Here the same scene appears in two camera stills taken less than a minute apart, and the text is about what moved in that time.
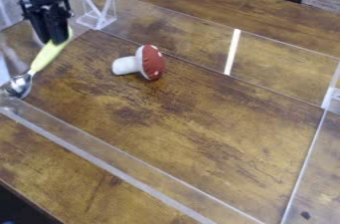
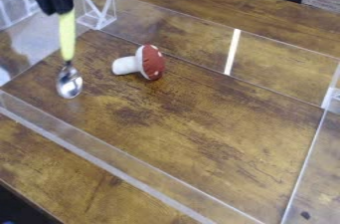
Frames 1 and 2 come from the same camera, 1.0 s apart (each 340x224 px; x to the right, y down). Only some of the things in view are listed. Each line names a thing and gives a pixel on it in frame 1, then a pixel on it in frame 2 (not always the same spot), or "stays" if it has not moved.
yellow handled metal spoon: (18, 87) -> (69, 81)
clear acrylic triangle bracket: (97, 19) stays
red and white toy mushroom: (148, 63) stays
